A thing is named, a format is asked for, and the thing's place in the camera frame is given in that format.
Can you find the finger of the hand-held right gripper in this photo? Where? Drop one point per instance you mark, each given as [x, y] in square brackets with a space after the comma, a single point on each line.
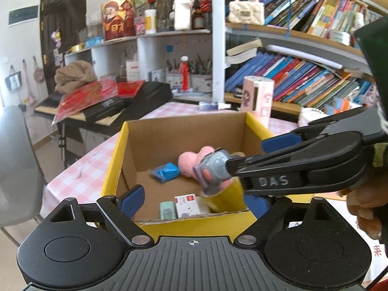
[266, 163]
[282, 142]

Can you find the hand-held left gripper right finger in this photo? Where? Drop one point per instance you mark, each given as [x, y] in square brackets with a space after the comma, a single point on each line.
[257, 206]

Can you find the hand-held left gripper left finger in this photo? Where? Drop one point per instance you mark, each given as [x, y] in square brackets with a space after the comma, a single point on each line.
[131, 201]

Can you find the yellow tape roll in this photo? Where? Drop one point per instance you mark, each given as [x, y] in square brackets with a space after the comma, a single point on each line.
[227, 198]

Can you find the mint green eraser case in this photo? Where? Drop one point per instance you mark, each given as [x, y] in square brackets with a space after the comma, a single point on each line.
[168, 210]

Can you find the blue packet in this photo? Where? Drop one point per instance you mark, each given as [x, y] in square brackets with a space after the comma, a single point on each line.
[165, 172]

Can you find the grey toy car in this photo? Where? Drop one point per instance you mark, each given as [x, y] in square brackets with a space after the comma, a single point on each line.
[212, 166]

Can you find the pink plush toy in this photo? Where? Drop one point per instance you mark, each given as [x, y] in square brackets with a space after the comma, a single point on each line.
[189, 162]

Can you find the yellow cardboard box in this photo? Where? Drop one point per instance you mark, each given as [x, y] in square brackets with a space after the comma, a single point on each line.
[182, 130]

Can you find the person's right forearm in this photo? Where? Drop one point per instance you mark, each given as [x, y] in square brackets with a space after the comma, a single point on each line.
[379, 66]

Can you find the person's right hand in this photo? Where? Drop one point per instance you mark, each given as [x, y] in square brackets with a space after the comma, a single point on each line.
[363, 206]

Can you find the small white quilted purse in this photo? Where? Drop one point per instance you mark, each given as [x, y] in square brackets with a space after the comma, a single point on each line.
[307, 116]

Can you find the pink cylindrical holder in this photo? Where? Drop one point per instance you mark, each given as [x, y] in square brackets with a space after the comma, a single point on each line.
[257, 100]

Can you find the pink checked tablecloth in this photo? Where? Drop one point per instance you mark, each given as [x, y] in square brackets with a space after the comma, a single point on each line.
[88, 163]

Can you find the orange white carton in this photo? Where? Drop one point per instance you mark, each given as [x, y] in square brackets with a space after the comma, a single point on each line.
[341, 104]

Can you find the row of blue spined books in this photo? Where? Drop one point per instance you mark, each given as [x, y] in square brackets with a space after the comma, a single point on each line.
[291, 78]

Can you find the white blue tube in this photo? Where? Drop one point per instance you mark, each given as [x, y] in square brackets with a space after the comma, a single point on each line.
[212, 106]

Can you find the white rolled paper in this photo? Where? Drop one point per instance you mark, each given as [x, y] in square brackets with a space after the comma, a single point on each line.
[303, 55]

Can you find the white pen cup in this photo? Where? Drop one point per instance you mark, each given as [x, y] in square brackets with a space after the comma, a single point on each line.
[201, 83]
[174, 81]

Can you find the thick lying book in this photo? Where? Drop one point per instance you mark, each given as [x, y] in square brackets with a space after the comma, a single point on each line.
[242, 50]

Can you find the black keyboard case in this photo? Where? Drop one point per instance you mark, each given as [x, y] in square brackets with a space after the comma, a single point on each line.
[148, 100]

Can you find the white bookshelf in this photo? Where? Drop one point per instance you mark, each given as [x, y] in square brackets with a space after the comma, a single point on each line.
[218, 51]

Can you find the grey chair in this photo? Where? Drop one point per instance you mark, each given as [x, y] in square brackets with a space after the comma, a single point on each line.
[18, 169]

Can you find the red tassel ornament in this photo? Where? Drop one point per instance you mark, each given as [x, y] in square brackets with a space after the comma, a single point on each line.
[185, 74]

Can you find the white round jar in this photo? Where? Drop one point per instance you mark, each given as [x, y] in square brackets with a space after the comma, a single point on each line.
[339, 38]

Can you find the black electronic keyboard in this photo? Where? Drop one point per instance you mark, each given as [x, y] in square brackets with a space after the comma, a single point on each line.
[47, 104]

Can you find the white red small box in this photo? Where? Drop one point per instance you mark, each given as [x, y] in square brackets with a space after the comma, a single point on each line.
[132, 71]

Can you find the row of colourful picture books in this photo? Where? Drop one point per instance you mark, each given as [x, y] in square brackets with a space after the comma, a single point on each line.
[318, 12]

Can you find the brown cloth bundle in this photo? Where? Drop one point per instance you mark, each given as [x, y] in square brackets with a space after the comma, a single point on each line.
[75, 77]

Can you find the cream quilted handbag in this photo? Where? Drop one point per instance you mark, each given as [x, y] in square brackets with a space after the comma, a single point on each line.
[246, 10]

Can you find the brown glass bottle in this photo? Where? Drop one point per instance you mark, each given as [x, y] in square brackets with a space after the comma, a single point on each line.
[198, 19]

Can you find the gold tin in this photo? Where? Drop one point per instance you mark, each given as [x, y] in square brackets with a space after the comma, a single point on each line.
[78, 48]

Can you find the white paper carton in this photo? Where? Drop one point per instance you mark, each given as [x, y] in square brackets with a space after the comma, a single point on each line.
[182, 12]

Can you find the teal box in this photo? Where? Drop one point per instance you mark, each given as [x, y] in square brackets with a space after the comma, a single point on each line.
[94, 41]

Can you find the hanging tote bag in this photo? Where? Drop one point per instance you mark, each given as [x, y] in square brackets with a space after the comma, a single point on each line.
[13, 80]

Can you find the pink small box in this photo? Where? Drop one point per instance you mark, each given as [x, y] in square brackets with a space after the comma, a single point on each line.
[139, 25]

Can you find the white bottle yellow label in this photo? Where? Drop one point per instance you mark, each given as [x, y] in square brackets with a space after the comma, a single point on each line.
[150, 21]

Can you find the small doll ornament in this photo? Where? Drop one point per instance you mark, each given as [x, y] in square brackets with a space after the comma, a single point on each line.
[56, 35]

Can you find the dark wooden door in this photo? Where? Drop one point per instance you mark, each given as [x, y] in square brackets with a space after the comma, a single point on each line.
[63, 21]

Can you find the dark green wall board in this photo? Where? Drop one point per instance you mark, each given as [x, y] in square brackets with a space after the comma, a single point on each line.
[24, 15]

